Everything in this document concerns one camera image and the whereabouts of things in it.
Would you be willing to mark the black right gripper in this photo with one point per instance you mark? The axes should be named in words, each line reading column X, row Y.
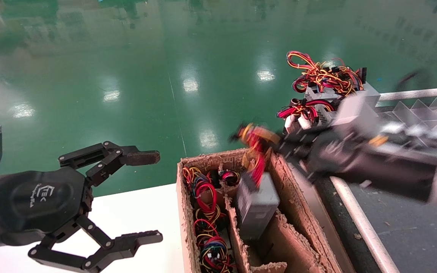
column 340, row 155

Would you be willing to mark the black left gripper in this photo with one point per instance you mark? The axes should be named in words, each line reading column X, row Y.
column 40, row 201

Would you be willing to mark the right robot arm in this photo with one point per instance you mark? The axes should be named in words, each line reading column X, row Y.
column 412, row 170

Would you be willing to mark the white pipe table leg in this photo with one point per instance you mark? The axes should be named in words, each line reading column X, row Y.
column 290, row 123

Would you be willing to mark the worn brown cardboard divider box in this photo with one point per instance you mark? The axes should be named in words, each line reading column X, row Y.
column 302, row 212

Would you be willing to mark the clear acrylic divider tray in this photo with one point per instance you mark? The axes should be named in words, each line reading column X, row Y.
column 423, row 112

